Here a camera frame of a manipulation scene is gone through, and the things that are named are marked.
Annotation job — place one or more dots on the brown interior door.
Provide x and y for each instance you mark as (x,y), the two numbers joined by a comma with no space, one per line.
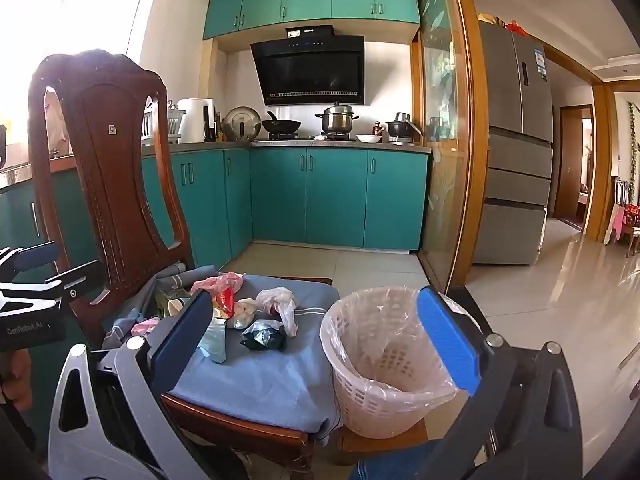
(567,160)

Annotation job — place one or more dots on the grey stone countertop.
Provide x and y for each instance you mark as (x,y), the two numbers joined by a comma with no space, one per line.
(340,144)

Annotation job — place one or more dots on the blue striped cloth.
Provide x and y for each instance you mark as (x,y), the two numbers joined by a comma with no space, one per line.
(260,380)

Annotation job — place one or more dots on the pink wrapper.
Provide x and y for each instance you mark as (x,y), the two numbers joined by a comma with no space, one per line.
(147,327)

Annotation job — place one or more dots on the black wok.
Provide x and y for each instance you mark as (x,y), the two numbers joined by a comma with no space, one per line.
(281,125)

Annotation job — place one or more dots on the kitchen window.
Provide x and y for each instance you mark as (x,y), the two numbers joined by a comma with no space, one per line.
(75,10)

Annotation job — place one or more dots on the white bowl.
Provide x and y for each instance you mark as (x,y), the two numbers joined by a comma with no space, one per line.
(368,138)

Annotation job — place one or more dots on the light blue cloth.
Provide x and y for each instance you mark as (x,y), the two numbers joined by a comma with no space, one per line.
(129,320)

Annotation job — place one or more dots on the green vine garland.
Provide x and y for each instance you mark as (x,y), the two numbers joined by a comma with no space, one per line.
(634,140)

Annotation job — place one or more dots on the teal base cabinets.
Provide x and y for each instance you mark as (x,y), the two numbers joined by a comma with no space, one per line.
(335,195)

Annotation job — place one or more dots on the brown wooden stool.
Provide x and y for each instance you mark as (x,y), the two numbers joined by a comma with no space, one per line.
(382,441)

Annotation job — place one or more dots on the white kitchen appliance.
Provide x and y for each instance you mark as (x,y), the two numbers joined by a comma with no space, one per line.
(192,120)

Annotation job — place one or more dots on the dark foil wrapper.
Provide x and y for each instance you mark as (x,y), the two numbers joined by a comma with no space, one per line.
(262,337)

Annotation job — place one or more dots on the red snack wrapper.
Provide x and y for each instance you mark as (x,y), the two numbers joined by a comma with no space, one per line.
(226,302)

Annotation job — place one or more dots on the clear plastic bin liner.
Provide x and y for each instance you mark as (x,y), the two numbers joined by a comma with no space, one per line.
(385,327)

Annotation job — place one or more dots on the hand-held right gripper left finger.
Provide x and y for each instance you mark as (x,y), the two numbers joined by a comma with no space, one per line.
(180,345)

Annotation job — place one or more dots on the person's denim trouser leg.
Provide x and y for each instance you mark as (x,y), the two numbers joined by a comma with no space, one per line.
(395,462)

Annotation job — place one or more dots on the pink plastic waste basket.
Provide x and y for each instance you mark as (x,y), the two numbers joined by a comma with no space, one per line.
(380,410)

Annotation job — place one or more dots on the person's left hand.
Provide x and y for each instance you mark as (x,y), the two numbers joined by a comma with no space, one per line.
(17,377)

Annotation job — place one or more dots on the wood framed glass door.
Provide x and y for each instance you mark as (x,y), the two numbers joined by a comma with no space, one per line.
(445,160)

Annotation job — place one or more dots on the white tissue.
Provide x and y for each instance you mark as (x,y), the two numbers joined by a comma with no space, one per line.
(245,312)

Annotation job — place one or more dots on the wooden archway frame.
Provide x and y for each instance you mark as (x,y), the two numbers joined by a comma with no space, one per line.
(602,160)

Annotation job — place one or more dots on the round steel pot lid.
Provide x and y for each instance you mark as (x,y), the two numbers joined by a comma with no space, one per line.
(241,124)

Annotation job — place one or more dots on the dark pot with lid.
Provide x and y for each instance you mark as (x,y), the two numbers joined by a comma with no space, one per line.
(402,127)

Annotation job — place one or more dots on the gas stove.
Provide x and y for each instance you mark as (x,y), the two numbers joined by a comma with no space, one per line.
(310,136)

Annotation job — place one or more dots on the black range hood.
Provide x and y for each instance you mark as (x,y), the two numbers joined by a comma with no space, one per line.
(310,70)

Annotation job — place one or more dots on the steel pot with lid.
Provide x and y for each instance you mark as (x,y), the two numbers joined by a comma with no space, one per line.
(336,120)

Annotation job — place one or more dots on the white dish rack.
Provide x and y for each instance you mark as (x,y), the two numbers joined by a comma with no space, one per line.
(167,125)

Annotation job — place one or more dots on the pink plastic bag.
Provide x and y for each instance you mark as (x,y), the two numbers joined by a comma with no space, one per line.
(220,282)

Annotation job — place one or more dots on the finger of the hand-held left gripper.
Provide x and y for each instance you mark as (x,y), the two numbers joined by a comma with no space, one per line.
(35,259)
(82,280)

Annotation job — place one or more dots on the white plastic bag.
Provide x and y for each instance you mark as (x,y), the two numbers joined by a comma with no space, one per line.
(280,302)

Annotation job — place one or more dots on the pale teal packet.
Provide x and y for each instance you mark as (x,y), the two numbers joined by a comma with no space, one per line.
(215,345)

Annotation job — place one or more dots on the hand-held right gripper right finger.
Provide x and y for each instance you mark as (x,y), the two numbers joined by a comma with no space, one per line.
(445,340)

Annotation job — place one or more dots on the pink garment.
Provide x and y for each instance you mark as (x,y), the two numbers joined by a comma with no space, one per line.
(620,222)

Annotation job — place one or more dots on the small brown jar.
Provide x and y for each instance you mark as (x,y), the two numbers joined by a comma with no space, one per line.
(378,129)

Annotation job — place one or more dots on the carved wooden chair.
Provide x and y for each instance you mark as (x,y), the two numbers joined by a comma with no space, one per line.
(112,170)

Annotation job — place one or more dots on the red bag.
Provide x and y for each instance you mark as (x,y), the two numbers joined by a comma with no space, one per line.
(516,29)

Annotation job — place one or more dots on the silver refrigerator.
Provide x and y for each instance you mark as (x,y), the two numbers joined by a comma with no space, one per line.
(515,160)

